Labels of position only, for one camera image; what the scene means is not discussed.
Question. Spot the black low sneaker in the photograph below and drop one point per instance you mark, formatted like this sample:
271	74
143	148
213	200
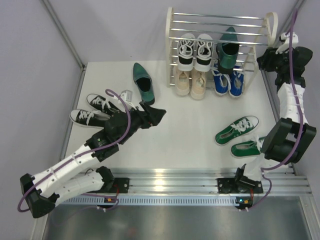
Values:
90	119
100	103

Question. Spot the dark green leather shoe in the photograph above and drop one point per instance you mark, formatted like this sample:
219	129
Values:
227	51
144	83

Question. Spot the green sneaker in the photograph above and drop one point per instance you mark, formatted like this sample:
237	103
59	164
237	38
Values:
237	128
248	148

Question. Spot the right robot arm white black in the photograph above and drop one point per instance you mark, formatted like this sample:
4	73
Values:
291	136

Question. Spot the blue sneaker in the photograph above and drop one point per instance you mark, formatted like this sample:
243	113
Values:
222	82
237	82

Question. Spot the black low sneaker lower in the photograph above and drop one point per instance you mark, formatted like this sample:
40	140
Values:
90	119

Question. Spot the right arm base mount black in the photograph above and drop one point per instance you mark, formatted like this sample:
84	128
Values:
226	187

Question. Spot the black white sneaker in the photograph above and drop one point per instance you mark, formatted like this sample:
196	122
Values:
204	53
185	52

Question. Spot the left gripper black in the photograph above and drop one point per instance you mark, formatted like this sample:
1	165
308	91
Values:
150	117

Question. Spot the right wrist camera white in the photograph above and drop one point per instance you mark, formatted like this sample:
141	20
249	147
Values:
286	42

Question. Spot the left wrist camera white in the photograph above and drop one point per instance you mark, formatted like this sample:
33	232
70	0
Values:
126	96

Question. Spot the cream metal shoe shelf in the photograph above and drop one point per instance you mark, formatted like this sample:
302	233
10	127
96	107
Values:
249	33

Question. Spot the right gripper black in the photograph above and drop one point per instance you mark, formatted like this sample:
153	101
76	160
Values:
269	56

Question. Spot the green sneaker lower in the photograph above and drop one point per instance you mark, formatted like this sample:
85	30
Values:
248	148

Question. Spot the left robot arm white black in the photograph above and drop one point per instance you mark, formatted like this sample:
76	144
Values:
46	190

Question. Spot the black low sneaker upper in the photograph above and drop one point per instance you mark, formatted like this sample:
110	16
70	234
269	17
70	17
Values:
100	103

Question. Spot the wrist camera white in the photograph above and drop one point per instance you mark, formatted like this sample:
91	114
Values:
286	42
126	96

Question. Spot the beige lace sneaker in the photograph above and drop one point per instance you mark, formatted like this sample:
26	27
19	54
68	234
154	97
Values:
181	81
198	84

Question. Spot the aluminium rail base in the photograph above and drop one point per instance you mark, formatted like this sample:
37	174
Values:
204	181

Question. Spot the perforated cable duct grey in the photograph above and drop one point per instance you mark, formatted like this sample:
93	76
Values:
161	200

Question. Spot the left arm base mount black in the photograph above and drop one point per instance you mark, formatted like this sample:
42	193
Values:
120	185

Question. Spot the green sneaker upper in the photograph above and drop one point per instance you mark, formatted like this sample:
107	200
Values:
237	128

